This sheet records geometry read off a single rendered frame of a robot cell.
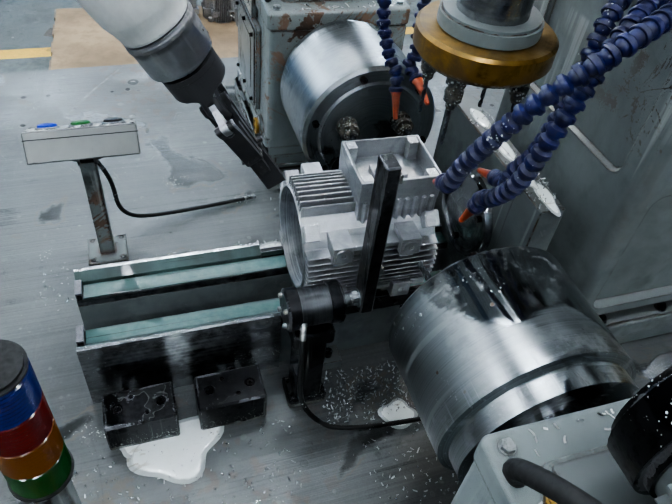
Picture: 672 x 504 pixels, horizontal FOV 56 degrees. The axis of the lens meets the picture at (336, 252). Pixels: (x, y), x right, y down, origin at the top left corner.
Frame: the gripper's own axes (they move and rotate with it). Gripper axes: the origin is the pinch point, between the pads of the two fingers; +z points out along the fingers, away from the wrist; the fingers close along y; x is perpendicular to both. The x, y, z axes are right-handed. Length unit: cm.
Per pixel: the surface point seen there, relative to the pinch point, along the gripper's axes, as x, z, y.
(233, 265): 13.8, 13.7, -0.8
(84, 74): 39, 13, 84
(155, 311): 28.1, 12.0, -3.0
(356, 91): -17.3, 7.8, 14.7
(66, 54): 85, 61, 219
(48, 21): 102, 68, 285
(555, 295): -24.7, 7.9, -35.8
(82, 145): 24.3, -8.5, 16.5
